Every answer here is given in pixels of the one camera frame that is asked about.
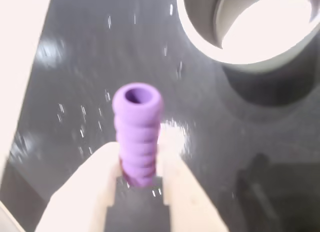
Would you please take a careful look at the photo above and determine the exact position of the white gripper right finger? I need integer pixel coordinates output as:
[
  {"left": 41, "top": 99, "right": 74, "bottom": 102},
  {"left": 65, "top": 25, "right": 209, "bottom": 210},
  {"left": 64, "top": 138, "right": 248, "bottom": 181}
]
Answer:
[{"left": 155, "top": 126, "right": 229, "bottom": 232}]

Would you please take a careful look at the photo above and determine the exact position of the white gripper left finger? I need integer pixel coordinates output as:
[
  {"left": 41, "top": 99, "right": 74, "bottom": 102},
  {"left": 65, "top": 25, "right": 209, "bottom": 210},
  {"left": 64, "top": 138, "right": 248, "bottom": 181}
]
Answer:
[{"left": 34, "top": 141, "right": 121, "bottom": 232}]

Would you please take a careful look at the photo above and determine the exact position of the purple ribbed pen grip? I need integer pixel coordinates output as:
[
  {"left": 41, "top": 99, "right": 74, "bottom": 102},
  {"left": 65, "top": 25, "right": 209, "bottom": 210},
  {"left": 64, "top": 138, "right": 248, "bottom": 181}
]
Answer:
[{"left": 111, "top": 82, "right": 165, "bottom": 189}]

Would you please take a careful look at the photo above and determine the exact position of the white round cup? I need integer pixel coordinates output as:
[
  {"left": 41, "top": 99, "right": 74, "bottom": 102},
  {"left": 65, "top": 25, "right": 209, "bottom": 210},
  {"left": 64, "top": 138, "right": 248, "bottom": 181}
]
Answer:
[{"left": 176, "top": 0, "right": 320, "bottom": 73}]

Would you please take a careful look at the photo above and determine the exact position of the dark grey table mat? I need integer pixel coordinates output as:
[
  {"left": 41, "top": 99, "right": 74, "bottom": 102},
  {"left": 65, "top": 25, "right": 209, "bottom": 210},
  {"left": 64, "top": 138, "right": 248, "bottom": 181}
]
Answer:
[{"left": 0, "top": 0, "right": 320, "bottom": 232}]

